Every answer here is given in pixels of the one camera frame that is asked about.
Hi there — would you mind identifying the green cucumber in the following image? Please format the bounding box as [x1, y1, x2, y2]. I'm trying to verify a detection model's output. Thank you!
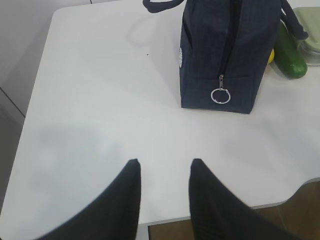
[273, 22, 308, 79]

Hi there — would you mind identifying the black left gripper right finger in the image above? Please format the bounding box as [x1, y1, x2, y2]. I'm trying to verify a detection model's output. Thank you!
[188, 158, 298, 240]

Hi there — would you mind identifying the yellow lemon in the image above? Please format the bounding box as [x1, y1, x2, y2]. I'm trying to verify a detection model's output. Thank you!
[268, 49, 275, 64]

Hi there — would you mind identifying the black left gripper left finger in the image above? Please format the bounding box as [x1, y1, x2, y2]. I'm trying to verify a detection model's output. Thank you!
[39, 159, 141, 240]

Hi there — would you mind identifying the glass container with green lid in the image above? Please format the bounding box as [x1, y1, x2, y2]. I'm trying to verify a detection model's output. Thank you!
[293, 6, 320, 67]

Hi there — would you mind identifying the navy blue insulated lunch bag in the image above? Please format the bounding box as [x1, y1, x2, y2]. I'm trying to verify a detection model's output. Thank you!
[142, 0, 310, 115]

